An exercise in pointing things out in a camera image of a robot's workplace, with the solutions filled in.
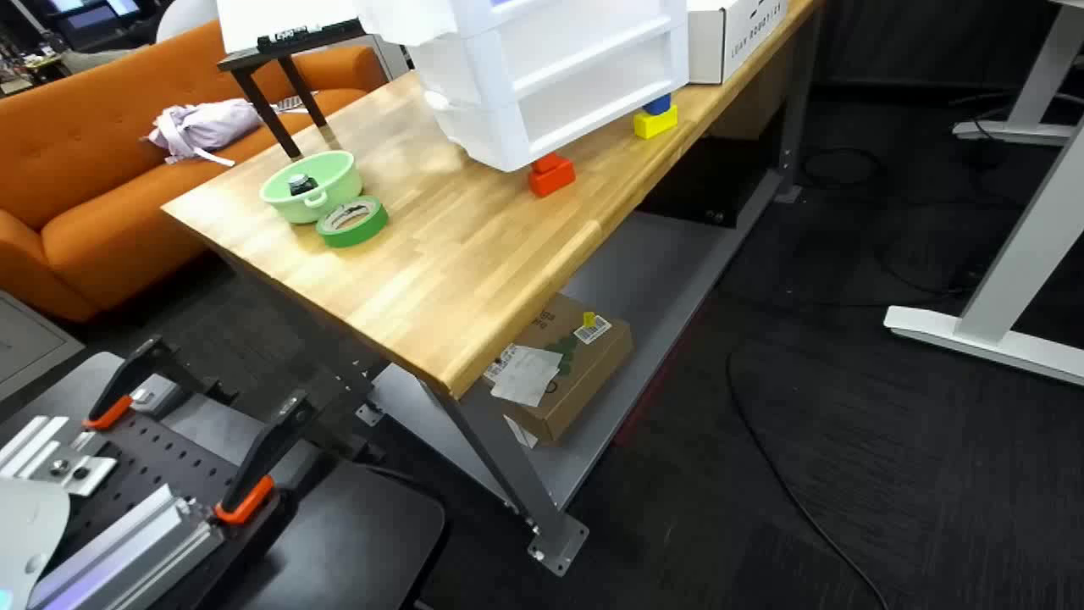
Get light green plastic bowl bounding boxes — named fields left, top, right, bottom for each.
left=258, top=146, right=367, bottom=228

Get yellow white label sticker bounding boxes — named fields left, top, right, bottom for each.
left=571, top=313, right=615, bottom=350

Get white paper sheet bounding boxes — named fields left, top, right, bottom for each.
left=485, top=341, right=567, bottom=411

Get brown cardboard box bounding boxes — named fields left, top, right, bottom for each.
left=485, top=296, right=637, bottom=448

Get red toy block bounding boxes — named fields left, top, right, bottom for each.
left=526, top=154, right=580, bottom=200

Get wooden workbench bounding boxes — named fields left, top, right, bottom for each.
left=223, top=7, right=827, bottom=579

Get green tape roll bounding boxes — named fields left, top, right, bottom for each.
left=310, top=194, right=394, bottom=252

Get black computer case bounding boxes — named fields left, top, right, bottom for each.
left=644, top=115, right=782, bottom=232

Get yellow toy block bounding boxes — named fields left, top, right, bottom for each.
left=631, top=102, right=683, bottom=146

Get white plastic drawer unit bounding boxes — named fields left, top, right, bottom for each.
left=357, top=0, right=690, bottom=175

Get white box black print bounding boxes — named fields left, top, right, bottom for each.
left=683, top=0, right=794, bottom=89

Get small dark wooden table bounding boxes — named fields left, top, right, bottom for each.
left=218, top=18, right=381, bottom=162

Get pale pink cloth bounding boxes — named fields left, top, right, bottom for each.
left=142, top=94, right=308, bottom=169

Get black perforated breadboard plate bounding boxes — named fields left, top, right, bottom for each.
left=0, top=350, right=332, bottom=610

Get white chair back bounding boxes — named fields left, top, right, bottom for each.
left=151, top=0, right=223, bottom=49

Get orange sofa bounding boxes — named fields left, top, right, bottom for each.
left=0, top=18, right=394, bottom=328

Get long aluminium extrusion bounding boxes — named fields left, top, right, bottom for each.
left=28, top=486, right=231, bottom=610

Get small silver metal brackets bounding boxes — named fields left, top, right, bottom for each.
left=0, top=413, right=119, bottom=502

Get dark computer monitor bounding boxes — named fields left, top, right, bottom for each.
left=44, top=0, right=149, bottom=38

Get white rounded cover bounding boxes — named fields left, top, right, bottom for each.
left=0, top=472, right=73, bottom=610

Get black perforated mounting bracket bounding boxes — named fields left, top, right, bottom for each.
left=298, top=334, right=394, bottom=462

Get black floor cable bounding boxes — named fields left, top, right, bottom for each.
left=720, top=324, right=894, bottom=610

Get black clamp orange handle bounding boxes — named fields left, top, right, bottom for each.
left=209, top=391, right=315, bottom=528
left=77, top=334, right=208, bottom=434

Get white desk leg frame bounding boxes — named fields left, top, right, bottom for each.
left=947, top=0, right=1084, bottom=149
left=879, top=111, right=1084, bottom=391

